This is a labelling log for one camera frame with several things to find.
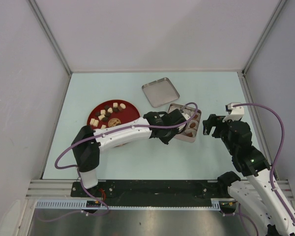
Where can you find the silver tin lid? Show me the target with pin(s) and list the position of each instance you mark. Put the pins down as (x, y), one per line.
(160, 92)

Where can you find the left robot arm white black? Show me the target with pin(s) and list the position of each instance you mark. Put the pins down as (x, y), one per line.
(89, 143)

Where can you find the pink square tin box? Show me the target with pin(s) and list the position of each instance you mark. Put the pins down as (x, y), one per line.
(191, 128)

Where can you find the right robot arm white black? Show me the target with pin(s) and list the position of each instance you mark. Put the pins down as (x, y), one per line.
(270, 209)

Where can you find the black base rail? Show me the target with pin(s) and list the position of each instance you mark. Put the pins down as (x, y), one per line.
(158, 192)

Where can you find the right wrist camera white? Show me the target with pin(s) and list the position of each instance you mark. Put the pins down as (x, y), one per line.
(235, 112)

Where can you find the red round plate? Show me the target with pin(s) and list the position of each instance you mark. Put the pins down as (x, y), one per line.
(105, 115)

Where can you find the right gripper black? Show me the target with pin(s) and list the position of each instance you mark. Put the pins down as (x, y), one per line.
(216, 121)

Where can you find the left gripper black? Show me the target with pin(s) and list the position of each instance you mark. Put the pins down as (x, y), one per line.
(166, 139)

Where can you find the white slotted cable duct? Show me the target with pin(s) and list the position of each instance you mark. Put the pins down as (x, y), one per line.
(213, 205)

